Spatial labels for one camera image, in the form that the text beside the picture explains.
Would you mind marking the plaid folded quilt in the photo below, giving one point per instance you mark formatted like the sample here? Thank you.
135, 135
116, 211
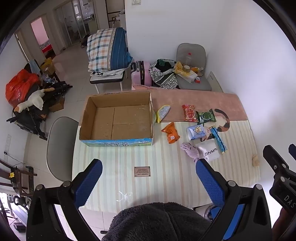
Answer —
104, 48

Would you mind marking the yellow paper bag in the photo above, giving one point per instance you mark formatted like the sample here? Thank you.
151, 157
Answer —
47, 66

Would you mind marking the pink suitcase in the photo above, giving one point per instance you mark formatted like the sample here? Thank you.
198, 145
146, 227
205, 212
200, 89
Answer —
144, 76

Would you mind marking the blue cat print tissue pack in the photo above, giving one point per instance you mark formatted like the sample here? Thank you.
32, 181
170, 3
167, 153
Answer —
196, 132

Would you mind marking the yellow silver glitter pouch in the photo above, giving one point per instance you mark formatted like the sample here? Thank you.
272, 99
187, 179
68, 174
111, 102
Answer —
163, 112

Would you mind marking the grey cushioned chair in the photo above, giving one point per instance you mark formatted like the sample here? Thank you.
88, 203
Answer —
198, 86

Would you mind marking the long blue snack packet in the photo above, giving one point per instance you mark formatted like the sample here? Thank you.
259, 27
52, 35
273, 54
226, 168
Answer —
218, 139

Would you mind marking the purple cloth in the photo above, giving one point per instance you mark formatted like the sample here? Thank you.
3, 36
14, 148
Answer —
192, 151

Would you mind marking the grey shell chair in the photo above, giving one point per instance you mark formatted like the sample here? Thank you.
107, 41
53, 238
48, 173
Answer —
60, 143

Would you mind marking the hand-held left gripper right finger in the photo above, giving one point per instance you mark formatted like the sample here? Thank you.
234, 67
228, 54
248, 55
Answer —
209, 183

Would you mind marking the clear plastic bottle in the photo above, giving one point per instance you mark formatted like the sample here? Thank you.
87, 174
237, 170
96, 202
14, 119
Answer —
188, 59

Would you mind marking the white goose plush toy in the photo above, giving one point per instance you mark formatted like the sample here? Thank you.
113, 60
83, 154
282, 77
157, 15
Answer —
34, 98

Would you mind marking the white slotted board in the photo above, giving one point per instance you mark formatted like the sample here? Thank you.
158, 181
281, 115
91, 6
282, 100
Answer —
215, 82

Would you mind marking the white tissue box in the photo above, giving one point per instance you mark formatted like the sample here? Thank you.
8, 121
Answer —
189, 76

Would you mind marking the yellow plastic bag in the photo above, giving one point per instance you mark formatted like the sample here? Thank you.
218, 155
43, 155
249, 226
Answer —
178, 68

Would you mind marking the small red box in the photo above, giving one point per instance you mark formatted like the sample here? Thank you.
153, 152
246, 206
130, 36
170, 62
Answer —
198, 80

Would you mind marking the white metal chair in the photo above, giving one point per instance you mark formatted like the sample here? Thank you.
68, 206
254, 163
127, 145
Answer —
106, 79

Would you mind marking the orange snack wrapper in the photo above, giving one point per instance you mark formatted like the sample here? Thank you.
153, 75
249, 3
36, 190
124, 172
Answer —
197, 69

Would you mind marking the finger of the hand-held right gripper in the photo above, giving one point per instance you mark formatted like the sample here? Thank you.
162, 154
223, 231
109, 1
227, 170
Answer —
292, 151
272, 157

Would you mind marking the black folded equipment pile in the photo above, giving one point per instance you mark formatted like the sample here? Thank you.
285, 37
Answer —
27, 120

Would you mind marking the dark fleece garment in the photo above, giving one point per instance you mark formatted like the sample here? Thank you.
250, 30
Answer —
157, 222

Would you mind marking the black white patterned bag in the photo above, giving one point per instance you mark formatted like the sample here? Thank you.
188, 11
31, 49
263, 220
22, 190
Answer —
164, 80

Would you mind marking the white soft pouch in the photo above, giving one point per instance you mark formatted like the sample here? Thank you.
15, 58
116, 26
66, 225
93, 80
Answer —
208, 150

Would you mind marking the green snack packet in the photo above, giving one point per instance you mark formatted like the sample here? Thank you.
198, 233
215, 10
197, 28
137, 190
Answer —
206, 116

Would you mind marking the glass sliding door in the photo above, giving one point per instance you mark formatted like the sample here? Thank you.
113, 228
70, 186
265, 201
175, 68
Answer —
69, 23

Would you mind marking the small brown cardboard box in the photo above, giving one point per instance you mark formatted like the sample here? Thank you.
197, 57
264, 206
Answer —
56, 106

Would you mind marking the small beige tag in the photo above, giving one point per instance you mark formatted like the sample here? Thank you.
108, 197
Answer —
255, 160

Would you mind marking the brown tape roll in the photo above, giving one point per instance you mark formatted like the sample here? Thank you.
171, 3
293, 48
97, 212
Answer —
186, 68

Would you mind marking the red snack packet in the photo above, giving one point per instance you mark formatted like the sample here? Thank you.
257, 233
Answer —
189, 113

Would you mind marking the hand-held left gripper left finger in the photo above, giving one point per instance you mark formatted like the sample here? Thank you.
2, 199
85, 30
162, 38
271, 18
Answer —
89, 183

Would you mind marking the orange snack packet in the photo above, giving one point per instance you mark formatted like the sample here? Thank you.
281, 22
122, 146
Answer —
171, 133

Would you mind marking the wooden chair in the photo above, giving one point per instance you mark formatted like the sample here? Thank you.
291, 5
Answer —
23, 176

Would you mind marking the red plastic bag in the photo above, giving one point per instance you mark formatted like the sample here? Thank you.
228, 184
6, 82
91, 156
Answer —
19, 85

